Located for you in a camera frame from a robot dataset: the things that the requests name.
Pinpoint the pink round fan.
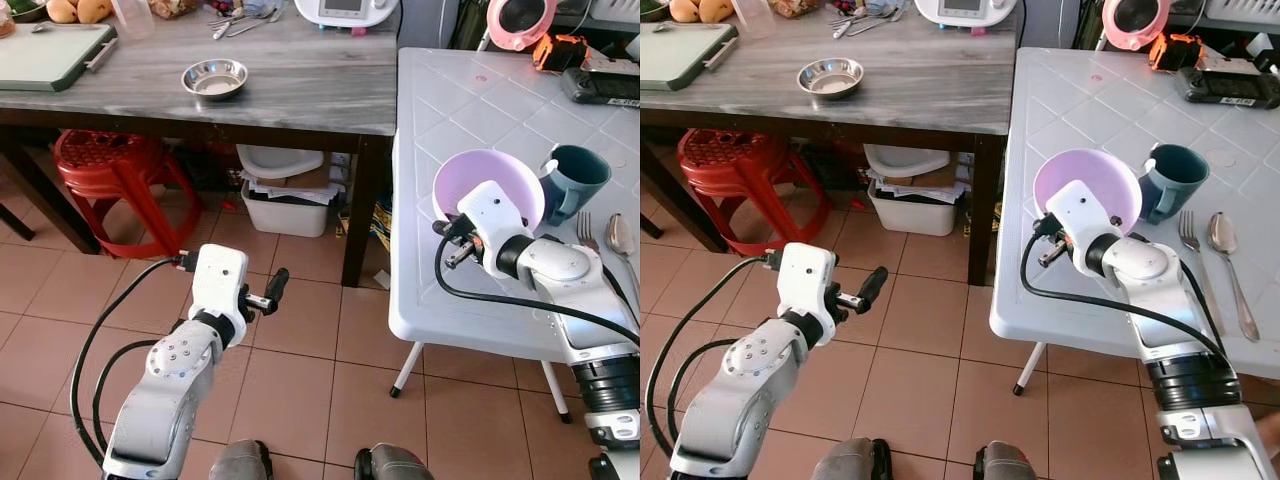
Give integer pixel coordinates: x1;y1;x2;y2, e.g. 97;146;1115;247
486;0;559;53
1101;0;1173;52

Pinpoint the clear plastic container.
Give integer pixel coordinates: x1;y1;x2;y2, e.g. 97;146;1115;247
732;0;779;39
110;0;157;40

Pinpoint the grey right robot leg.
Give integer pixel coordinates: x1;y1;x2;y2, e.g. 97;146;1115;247
972;441;1041;480
354;444;437;480

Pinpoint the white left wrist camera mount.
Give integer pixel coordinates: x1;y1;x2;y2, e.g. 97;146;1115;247
777;242;837;319
190;244;250;319

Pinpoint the black handheld controller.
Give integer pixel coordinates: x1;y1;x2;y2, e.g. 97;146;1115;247
559;66;641;107
1175;66;1280;109

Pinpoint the grey left robot leg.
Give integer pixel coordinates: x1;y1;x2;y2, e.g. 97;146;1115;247
208;439;274;480
810;437;893;480

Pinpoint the short black left arm cable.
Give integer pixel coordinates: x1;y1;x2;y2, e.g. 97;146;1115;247
92;340;161;456
667;338;739;446

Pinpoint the red plastic stool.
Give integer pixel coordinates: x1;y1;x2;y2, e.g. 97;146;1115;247
677;128;829;258
52;129;203;261

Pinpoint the loose metal fork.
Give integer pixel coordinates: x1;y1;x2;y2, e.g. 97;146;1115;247
850;8;909;39
228;8;287;39

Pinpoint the white storage bin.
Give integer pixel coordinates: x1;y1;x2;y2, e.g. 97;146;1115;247
240;178;332;239
867;178;958;238

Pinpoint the green cutting board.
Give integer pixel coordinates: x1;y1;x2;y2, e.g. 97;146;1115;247
0;23;119;94
640;22;740;93

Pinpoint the grey wooden table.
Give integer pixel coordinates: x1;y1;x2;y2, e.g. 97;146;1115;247
0;0;400;289
640;0;1018;287

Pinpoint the white kitchen appliance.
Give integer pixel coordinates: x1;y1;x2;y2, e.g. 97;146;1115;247
913;0;1019;29
292;0;400;30

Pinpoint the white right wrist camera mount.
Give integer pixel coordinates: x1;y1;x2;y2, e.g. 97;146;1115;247
1044;180;1121;263
455;181;534;263

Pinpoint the white plastic table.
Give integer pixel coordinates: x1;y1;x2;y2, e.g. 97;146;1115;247
387;46;641;423
989;46;1280;396

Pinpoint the small steel bowl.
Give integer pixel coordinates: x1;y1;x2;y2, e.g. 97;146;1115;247
181;58;250;102
796;57;865;100

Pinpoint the grey robot leg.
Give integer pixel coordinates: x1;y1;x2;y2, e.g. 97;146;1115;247
810;437;893;480
972;441;1041;480
208;439;274;480
354;444;437;480

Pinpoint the orange black device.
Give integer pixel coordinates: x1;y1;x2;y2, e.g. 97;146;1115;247
1148;32;1205;73
532;32;590;74

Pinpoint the teal mug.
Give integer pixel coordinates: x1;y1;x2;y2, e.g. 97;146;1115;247
1138;143;1211;226
539;144;613;227

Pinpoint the white plastic basin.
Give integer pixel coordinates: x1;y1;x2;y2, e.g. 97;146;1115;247
236;144;327;182
863;143;952;181

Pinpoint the long black left arm cable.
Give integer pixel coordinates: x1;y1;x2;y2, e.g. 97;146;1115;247
646;255;783;463
70;255;197;469

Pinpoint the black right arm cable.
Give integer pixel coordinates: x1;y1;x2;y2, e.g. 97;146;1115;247
1020;235;1236;371
433;235;641;348

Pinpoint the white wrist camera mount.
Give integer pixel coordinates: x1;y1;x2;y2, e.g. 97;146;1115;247
190;244;250;319
455;181;534;263
777;242;837;319
1044;180;1121;263

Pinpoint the pink plastic bowl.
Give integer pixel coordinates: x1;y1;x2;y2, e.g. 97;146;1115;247
432;149;547;233
1032;148;1144;233

